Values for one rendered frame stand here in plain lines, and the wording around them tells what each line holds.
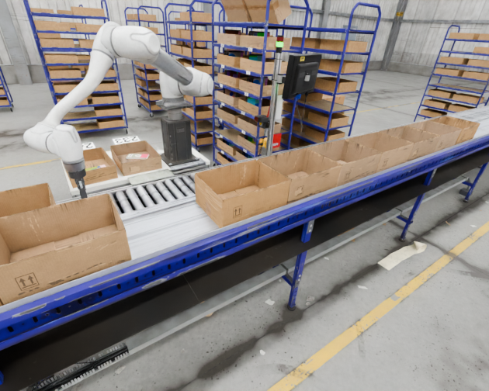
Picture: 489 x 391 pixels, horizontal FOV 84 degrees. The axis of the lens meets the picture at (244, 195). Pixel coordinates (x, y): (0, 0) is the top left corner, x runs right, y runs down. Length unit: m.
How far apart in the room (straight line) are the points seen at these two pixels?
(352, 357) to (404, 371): 0.29
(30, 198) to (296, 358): 1.77
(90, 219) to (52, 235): 0.15
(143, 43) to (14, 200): 1.05
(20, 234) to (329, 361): 1.72
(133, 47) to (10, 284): 1.06
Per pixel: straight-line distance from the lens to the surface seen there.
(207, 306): 1.75
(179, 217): 1.38
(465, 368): 2.37
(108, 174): 2.09
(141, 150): 2.49
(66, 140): 1.47
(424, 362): 2.25
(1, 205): 1.89
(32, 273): 1.12
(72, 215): 1.34
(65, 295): 1.11
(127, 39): 1.54
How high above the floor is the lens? 1.68
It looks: 31 degrees down
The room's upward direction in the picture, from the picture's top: 3 degrees clockwise
